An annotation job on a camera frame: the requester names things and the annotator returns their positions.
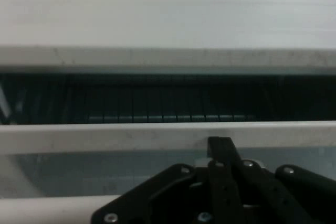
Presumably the metal oven wire rack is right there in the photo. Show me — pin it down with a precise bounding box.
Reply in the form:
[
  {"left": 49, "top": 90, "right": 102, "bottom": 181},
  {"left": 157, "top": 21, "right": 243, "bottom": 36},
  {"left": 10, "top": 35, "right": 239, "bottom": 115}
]
[{"left": 0, "top": 76, "right": 336, "bottom": 125}]

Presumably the cream oven door handle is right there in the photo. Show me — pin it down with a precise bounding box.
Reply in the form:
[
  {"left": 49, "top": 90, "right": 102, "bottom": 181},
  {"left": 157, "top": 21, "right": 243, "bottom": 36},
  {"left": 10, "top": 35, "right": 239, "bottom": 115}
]
[{"left": 0, "top": 194, "right": 122, "bottom": 224}]

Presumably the cream toaster oven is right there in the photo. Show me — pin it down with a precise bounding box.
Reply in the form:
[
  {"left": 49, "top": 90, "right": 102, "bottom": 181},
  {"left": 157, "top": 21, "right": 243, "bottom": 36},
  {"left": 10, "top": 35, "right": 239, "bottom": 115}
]
[{"left": 0, "top": 0, "right": 336, "bottom": 224}]

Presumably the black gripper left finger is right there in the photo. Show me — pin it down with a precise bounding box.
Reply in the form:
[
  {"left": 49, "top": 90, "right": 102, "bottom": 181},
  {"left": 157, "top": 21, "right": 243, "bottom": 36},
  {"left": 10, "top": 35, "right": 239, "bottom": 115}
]
[{"left": 91, "top": 136, "right": 247, "bottom": 224}]

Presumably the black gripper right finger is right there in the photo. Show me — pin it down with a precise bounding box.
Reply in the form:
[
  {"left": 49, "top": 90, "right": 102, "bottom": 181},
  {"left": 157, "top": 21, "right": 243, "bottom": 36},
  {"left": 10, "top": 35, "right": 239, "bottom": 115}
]
[{"left": 218, "top": 136, "right": 336, "bottom": 224}]

